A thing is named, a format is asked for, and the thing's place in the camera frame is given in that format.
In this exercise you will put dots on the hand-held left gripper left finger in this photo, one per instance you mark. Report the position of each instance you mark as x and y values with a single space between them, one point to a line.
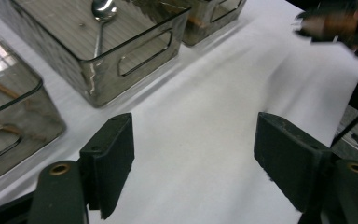
112 161

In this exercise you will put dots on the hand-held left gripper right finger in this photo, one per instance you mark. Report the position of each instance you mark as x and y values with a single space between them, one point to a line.
289 155

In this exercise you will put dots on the smoky clear plastic bin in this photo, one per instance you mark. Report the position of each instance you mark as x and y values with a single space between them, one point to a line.
205 34
105 77
28 130

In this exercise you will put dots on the silver metal spoon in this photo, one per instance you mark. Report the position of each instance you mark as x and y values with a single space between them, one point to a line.
104 11

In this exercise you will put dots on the metal floor rail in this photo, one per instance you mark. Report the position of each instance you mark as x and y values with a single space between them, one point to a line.
357 149

